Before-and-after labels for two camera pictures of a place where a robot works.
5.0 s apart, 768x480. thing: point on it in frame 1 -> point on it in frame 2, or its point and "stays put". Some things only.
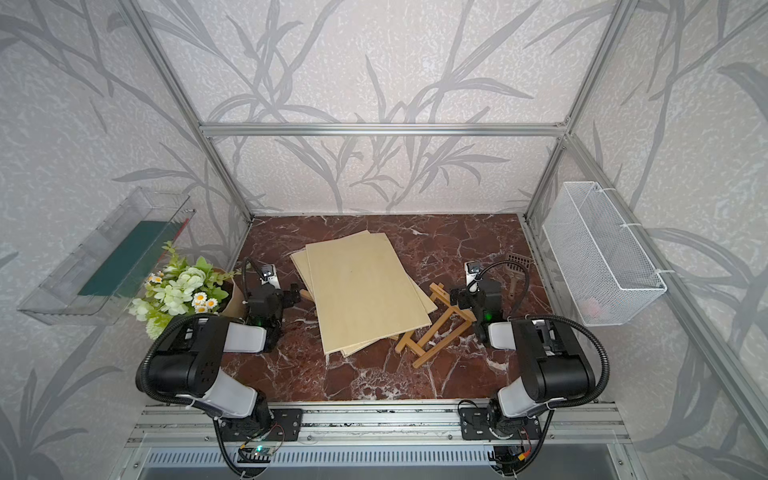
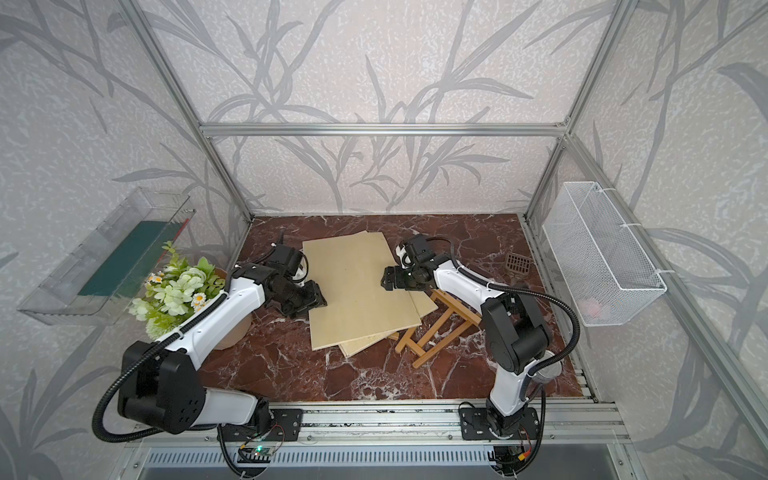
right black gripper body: x=468 y=301 -> x=401 y=278
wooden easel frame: x=456 y=307 stays put
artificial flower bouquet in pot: x=180 y=289 stays put
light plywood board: x=361 y=292 stays put
